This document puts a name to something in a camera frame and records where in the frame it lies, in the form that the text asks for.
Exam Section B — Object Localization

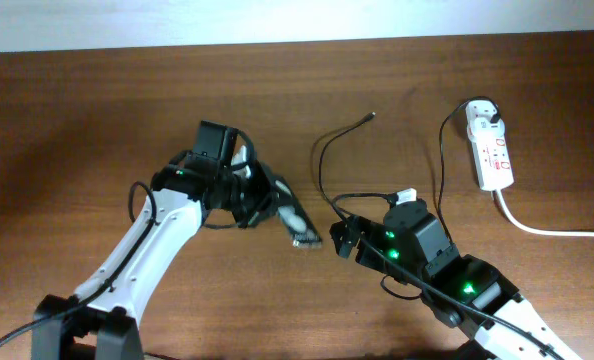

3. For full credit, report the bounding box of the white charger adapter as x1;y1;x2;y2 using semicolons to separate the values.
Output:
466;100;505;141

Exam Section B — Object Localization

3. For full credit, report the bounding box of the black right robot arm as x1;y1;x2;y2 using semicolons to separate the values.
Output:
330;199;578;360

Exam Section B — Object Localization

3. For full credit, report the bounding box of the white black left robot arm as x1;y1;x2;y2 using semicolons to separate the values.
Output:
31;121;321;359

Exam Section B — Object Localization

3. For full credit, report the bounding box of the white power strip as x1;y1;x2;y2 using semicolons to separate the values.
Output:
468;133;514;192

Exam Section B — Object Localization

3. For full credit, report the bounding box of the white power strip cord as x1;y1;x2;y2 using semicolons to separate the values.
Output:
492;188;594;239

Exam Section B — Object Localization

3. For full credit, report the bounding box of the black Galaxy flip phone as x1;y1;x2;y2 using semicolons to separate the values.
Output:
277;193;322;249

